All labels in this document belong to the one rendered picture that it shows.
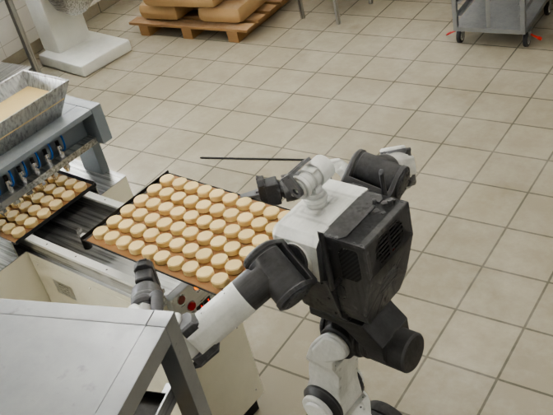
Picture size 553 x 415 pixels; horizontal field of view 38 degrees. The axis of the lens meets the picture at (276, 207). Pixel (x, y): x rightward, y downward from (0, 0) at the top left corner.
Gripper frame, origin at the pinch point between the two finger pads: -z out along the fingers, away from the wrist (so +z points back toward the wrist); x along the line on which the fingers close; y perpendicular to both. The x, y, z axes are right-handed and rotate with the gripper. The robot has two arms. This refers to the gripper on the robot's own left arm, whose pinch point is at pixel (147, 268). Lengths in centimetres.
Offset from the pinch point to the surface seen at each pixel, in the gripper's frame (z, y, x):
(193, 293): -19.9, -7.1, -29.6
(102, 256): -46, 24, -25
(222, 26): -411, -26, -99
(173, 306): -13.4, -0.5, -27.7
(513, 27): -287, -212, -93
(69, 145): -93, 34, -4
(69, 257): -41, 34, -19
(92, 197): -77, 28, -19
